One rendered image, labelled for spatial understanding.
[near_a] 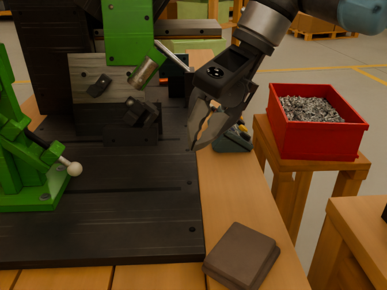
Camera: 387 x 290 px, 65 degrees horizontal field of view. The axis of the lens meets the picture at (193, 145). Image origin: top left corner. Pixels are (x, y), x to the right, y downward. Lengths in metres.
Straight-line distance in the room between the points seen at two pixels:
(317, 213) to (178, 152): 1.40
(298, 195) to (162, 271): 0.95
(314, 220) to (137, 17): 1.54
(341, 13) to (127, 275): 0.46
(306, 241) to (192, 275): 1.36
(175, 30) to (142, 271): 0.61
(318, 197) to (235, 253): 1.69
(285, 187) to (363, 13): 0.60
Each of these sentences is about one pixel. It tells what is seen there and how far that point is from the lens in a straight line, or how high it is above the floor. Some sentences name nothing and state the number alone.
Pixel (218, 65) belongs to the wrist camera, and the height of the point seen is 1.15.
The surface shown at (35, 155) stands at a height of 0.99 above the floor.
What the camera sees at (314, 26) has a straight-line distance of 6.65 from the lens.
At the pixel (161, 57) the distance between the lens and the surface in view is 0.75.
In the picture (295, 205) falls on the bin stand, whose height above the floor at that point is 0.39.
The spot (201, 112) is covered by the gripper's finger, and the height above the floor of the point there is 1.06.
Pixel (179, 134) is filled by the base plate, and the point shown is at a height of 0.90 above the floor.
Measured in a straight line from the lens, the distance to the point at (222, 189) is 0.60.
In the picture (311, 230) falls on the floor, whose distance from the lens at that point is 1.88.
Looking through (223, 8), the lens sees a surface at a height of 0.88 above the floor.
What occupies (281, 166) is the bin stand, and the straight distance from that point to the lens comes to 0.88.
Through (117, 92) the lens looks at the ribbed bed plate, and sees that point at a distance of 0.79.
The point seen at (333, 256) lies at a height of 0.74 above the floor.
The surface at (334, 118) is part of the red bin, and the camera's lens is 1.00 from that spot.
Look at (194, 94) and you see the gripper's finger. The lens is 0.51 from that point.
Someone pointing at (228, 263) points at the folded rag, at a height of 0.93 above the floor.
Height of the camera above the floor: 1.28
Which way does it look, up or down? 31 degrees down
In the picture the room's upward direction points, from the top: straight up
